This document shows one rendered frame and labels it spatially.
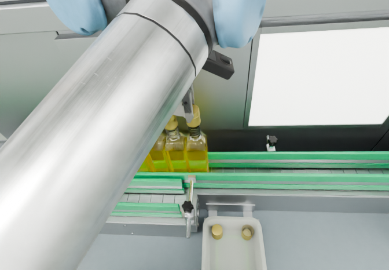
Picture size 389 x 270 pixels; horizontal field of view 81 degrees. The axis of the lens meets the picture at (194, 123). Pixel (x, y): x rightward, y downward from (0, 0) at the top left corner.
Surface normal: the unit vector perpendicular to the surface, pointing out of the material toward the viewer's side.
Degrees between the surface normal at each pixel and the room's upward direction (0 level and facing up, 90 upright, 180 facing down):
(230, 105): 90
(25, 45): 90
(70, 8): 90
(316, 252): 0
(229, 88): 90
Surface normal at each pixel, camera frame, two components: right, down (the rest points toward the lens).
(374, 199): -0.06, 0.75
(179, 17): 0.48, -0.08
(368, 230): -0.09, -0.66
